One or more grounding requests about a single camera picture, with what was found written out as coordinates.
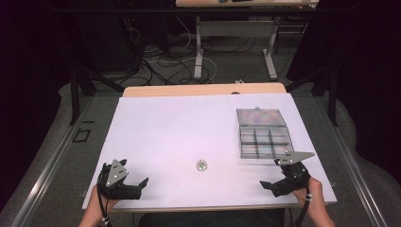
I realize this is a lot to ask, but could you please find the wooden table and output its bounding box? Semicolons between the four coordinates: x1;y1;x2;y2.
121;81;336;214

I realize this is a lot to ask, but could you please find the person's right hand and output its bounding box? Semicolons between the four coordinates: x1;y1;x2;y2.
291;176;326;221

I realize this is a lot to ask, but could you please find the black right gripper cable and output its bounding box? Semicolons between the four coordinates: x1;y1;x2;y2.
292;171;313;227

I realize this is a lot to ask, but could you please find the white table mat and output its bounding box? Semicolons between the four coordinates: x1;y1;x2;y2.
81;92;338;211

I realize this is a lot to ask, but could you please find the white-legged background desk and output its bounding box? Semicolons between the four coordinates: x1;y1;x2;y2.
175;0;320;81

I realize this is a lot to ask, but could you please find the black metal stand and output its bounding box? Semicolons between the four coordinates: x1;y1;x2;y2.
68;61;126;126
285;61;340;127

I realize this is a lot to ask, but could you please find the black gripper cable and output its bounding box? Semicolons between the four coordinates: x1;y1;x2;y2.
96;181;113;227
292;171;313;227

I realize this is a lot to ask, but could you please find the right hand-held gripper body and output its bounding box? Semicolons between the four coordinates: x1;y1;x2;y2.
271;150;316;199

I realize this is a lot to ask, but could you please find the tangle of floor cables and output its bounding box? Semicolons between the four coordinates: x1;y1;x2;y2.
121;15;263;87

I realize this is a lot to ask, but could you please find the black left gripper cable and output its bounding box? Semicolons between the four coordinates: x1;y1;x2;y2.
96;181;113;227

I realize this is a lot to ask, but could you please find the person's left hand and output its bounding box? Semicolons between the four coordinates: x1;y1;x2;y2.
84;184;120;222

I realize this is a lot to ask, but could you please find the clear plastic compartment box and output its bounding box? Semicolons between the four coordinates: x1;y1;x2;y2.
235;106;295;160

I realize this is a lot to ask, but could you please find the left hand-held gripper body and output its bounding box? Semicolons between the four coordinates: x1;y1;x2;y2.
96;159;142;201

